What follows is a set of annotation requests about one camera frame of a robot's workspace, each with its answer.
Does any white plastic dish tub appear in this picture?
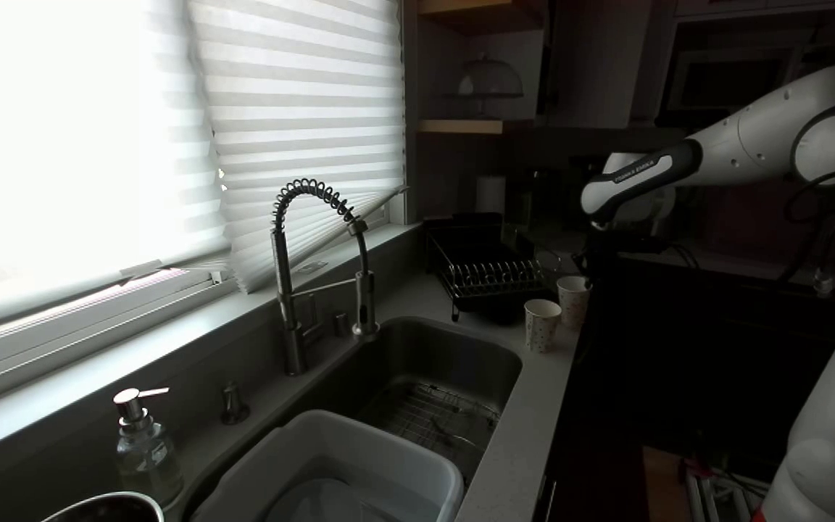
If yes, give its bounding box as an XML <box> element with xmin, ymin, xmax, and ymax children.
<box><xmin>192</xmin><ymin>408</ymin><xmax>463</xmax><ymax>522</ymax></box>

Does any steel kitchen sink basin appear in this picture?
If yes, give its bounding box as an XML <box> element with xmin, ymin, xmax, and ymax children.
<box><xmin>169</xmin><ymin>313</ymin><xmax>524</xmax><ymax>522</ymax></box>

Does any white paper towel roll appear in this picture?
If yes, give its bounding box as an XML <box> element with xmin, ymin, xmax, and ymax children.
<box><xmin>476</xmin><ymin>176</ymin><xmax>508</xmax><ymax>213</ymax></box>

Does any chrome spring kitchen faucet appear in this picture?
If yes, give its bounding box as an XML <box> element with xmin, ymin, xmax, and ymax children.
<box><xmin>271</xmin><ymin>174</ymin><xmax>382</xmax><ymax>377</ymax></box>

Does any white window blind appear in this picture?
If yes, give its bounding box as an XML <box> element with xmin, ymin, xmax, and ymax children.
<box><xmin>189</xmin><ymin>0</ymin><xmax>407</xmax><ymax>294</ymax></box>

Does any wire sink grid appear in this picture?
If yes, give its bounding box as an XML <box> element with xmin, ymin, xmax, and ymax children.
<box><xmin>359</xmin><ymin>377</ymin><xmax>501</xmax><ymax>481</ymax></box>

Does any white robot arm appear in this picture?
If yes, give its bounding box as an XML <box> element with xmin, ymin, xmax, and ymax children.
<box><xmin>579</xmin><ymin>63</ymin><xmax>835</xmax><ymax>522</ymax></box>

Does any black dish rack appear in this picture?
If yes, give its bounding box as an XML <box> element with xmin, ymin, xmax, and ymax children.
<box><xmin>424</xmin><ymin>216</ymin><xmax>555</xmax><ymax>326</ymax></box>

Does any dark bowl with white rim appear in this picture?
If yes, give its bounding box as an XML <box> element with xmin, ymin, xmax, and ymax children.
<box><xmin>40</xmin><ymin>490</ymin><xmax>166</xmax><ymax>522</ymax></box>

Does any patterned paper cup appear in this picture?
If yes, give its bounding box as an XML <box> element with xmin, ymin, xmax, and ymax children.
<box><xmin>556</xmin><ymin>276</ymin><xmax>588</xmax><ymax>330</ymax></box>
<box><xmin>524</xmin><ymin>300</ymin><xmax>562</xmax><ymax>355</ymax></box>

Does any wooden wall shelf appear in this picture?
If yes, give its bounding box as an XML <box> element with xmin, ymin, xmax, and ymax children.
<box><xmin>414</xmin><ymin>0</ymin><xmax>547</xmax><ymax>136</ymax></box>

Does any soap dispenser bottle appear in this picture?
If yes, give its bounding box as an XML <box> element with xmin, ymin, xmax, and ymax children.
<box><xmin>114</xmin><ymin>385</ymin><xmax>186</xmax><ymax>507</ymax></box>

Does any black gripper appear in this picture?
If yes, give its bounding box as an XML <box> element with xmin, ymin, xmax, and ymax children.
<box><xmin>582</xmin><ymin>229</ymin><xmax>618</xmax><ymax>276</ymax></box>

